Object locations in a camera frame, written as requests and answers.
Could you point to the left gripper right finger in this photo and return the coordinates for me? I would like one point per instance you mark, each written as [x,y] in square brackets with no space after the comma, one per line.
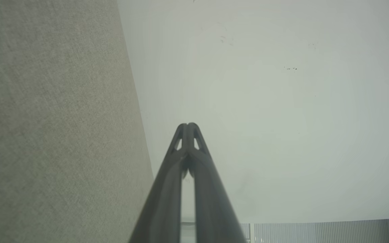
[214,209]

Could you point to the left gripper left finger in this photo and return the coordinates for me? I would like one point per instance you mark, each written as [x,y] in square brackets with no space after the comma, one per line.
[162,209]

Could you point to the white ribbed panel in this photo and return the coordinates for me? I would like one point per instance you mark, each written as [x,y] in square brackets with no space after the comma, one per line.
[316,232]

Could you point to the grey fabric sofa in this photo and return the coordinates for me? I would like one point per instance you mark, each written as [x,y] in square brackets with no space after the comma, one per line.
[46,128]

